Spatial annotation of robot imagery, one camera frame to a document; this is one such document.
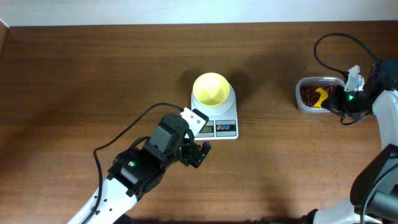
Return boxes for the yellow plastic scoop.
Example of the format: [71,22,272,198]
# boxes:
[313,87,328,108]

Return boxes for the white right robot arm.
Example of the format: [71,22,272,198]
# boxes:
[300,59,397,224]

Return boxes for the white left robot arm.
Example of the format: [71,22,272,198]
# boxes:
[69,110,211,223]

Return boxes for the white digital kitchen scale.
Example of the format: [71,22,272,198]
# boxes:
[191,85,239,141]

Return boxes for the yellow plastic bowl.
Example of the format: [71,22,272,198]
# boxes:
[193,73,230,106]

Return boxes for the red adzuki beans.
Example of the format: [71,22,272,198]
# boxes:
[300,85,335,108]

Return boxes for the clear plastic bean container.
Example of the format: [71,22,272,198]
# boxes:
[295,77,345,113]

